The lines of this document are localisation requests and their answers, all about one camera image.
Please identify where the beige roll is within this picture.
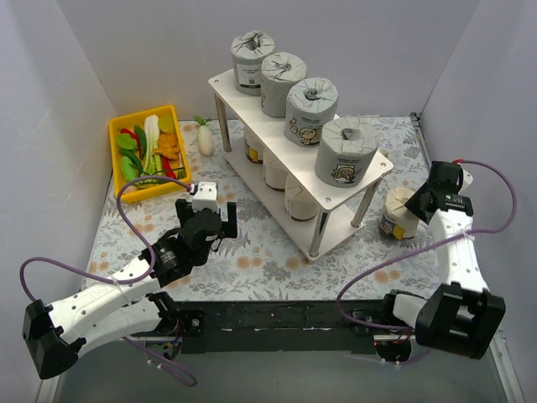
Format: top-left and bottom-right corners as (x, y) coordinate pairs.
(263, 148), (288, 191)
(243, 126), (264, 164)
(379, 187), (419, 240)
(284, 175), (318, 222)

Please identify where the grey roll with cartoon label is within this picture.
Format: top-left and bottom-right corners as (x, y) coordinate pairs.
(260, 52), (307, 118)

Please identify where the grey roll with QR label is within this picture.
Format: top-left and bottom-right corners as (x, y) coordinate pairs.
(231, 30), (275, 97)

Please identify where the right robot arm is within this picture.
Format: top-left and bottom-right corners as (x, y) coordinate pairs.
(379, 161), (506, 359)

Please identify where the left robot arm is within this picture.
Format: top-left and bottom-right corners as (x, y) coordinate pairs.
(22, 199), (237, 379)

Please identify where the white two-tier shelf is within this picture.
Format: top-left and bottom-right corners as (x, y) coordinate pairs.
(208, 70), (394, 261)

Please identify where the yellow plastic bin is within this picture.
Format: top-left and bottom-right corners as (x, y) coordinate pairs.
(108, 105), (191, 203)

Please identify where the floral table mat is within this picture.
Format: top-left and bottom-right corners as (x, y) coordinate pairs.
(81, 116), (470, 301)

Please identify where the white bok choy toy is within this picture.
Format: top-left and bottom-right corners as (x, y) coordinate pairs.
(143, 115), (159, 164)

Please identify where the green leafy vegetable toy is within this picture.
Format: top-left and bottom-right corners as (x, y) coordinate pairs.
(120, 155), (141, 181)

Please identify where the orange ginger toy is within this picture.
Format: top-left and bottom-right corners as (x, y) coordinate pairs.
(153, 133), (180, 160)

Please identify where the white radish toy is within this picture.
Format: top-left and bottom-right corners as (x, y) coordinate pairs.
(194, 115), (215, 157)

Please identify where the yellow green fruit toy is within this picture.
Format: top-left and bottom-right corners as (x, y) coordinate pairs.
(158, 115), (175, 133)

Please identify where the green pepper toy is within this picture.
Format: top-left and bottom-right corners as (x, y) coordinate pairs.
(134, 125), (148, 160)

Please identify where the red chili toy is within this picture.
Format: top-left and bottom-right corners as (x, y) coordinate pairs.
(120, 128), (138, 140)

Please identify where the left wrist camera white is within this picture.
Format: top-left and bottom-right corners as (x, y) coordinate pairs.
(189, 181), (219, 212)

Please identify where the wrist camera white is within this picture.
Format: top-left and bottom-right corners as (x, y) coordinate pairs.
(451, 160), (473, 195)
(189, 181), (219, 212)

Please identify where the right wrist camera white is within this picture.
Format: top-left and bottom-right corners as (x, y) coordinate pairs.
(451, 160), (473, 195)

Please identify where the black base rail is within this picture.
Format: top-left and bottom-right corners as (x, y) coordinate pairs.
(129, 300), (433, 356)

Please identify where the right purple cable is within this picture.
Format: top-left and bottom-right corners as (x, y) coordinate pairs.
(335, 158), (518, 365)

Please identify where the aluminium frame rail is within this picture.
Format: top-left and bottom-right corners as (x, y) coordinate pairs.
(38, 113), (524, 402)

